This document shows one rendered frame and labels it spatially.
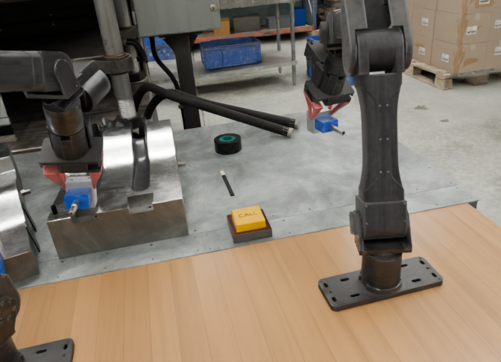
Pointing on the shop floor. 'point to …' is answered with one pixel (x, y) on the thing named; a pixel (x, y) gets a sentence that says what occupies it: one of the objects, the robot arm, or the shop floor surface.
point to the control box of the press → (177, 29)
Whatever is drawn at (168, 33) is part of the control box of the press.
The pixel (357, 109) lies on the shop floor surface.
